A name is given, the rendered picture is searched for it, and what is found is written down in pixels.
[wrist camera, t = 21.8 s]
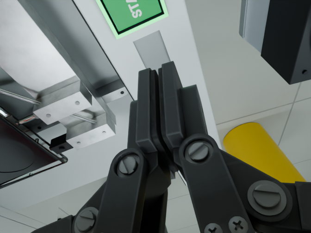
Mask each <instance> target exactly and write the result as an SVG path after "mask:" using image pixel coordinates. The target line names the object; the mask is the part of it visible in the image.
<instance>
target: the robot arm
mask: <svg viewBox="0 0 311 233"><path fill-rule="evenodd" d="M178 171H180V173H181V175H182V176H183V178H184V180H185V181H186V182H187V186H188V190H189V194H190V197H191V200H192V204H193V208H194V212H195V215H196V219H197V222H198V226H199V230H200V233H255V232H257V233H311V182H299V181H295V183H281V182H280V181H279V180H277V179H275V178H273V177H271V176H269V175H267V174H265V173H264V172H262V171H260V170H258V169H256V168H254V167H253V166H251V165H249V164H247V163H245V162H243V161H242V160H240V159H238V158H236V157H234V156H232V155H231V154H229V153H227V152H225V151H223V150H221V149H220V148H219V147H218V145H217V143H216V141H215V140H214V139H213V138H212V137H211V136H209V135H208V131H207V126H206V122H205V116H204V111H203V107H202V103H201V99H200V95H199V91H198V88H197V85H196V84H195V85H191V86H187V87H183V86H182V83H181V80H180V78H179V75H178V72H177V69H176V66H175V63H174V61H170V62H167V63H164V64H162V67H161V68H159V69H158V74H157V72H156V70H151V68H147V69H144V70H141V71H139V72H138V89H137V100H135V101H131V104H130V114H129V128H128V142H127V149H124V150H122V151H120V152H119V153H118V154H117V155H116V156H115V157H114V158H113V160H112V163H111V165H110V169H109V173H108V177H107V180H106V181H105V182H104V183H103V185H102V186H101V187H100V188H99V189H98V190H97V191H96V192H95V193H94V195H93V196H92V197H91V198H90V199H89V200H88V201H87V202H86V203H85V204H84V206H83V207H82V208H81V209H80V210H79V211H78V213H77V214H76V215H74V216H73V215H69V216H67V217H64V218H62V219H60V220H57V221H55V222H53V223H50V224H48V225H46V226H43V227H41V228H39V229H36V230H34V231H33V232H31V233H165V223H166V212H167V202H168V187H169V186H170V184H171V180H172V179H176V178H175V172H178Z"/></svg>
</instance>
